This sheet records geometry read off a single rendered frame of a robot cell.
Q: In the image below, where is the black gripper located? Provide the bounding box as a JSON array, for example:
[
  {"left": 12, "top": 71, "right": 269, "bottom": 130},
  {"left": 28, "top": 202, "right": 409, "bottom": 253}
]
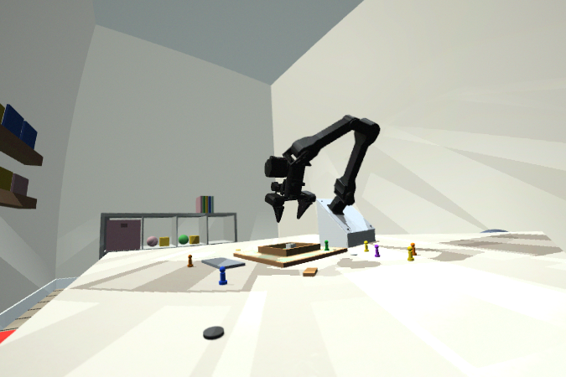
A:
[{"left": 265, "top": 178, "right": 316, "bottom": 223}]

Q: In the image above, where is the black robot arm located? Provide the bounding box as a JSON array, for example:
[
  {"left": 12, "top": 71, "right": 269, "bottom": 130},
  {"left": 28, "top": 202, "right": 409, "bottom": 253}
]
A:
[{"left": 264, "top": 115, "right": 381, "bottom": 215}]

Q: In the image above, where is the dark grey flat disc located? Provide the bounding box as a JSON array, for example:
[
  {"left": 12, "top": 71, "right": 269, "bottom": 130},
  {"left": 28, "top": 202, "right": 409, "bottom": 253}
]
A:
[{"left": 203, "top": 326, "right": 224, "bottom": 340}]

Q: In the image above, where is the small tan flat block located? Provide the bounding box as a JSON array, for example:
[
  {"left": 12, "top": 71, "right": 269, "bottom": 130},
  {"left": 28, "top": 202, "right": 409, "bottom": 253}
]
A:
[{"left": 303, "top": 267, "right": 318, "bottom": 277}]

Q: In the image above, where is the blue pawn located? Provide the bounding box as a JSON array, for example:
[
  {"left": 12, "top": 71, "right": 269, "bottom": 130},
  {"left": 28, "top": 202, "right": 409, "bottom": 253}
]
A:
[{"left": 219, "top": 266, "right": 227, "bottom": 285}]

